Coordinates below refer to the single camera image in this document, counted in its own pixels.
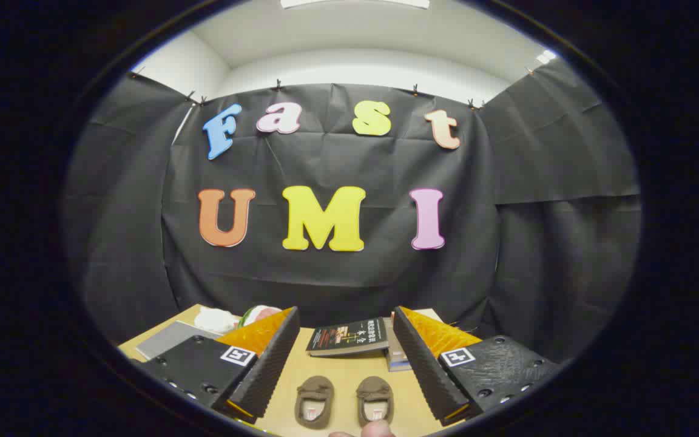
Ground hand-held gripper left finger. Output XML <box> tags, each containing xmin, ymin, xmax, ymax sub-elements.
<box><xmin>137</xmin><ymin>307</ymin><xmax>302</xmax><ymax>425</ymax></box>

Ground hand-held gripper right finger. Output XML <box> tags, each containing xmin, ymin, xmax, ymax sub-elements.
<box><xmin>392</xmin><ymin>305</ymin><xmax>564</xmax><ymax>427</ymax></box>

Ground brown fuzzy shoe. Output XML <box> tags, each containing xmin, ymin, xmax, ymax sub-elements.
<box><xmin>356</xmin><ymin>376</ymin><xmax>395</xmax><ymax>427</ymax></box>
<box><xmin>294</xmin><ymin>375</ymin><xmax>335</xmax><ymax>430</ymax></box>

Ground grey storage box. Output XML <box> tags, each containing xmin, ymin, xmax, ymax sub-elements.
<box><xmin>135</xmin><ymin>320</ymin><xmax>223</xmax><ymax>361</ymax></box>

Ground white cover book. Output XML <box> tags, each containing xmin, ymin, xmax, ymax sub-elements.
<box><xmin>384</xmin><ymin>317</ymin><xmax>402</xmax><ymax>359</ymax></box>

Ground watermelon slice plush toy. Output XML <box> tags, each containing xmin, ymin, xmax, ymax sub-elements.
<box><xmin>239</xmin><ymin>305</ymin><xmax>283</xmax><ymax>328</ymax></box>

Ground white plush toy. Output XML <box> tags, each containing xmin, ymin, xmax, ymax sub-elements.
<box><xmin>194</xmin><ymin>306</ymin><xmax>241</xmax><ymax>336</ymax></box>

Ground black cover book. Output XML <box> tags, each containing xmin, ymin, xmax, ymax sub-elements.
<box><xmin>306</xmin><ymin>317</ymin><xmax>390</xmax><ymax>357</ymax></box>

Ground long ceiling light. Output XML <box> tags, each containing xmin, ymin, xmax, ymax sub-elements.
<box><xmin>281</xmin><ymin>0</ymin><xmax>430</xmax><ymax>9</ymax></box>

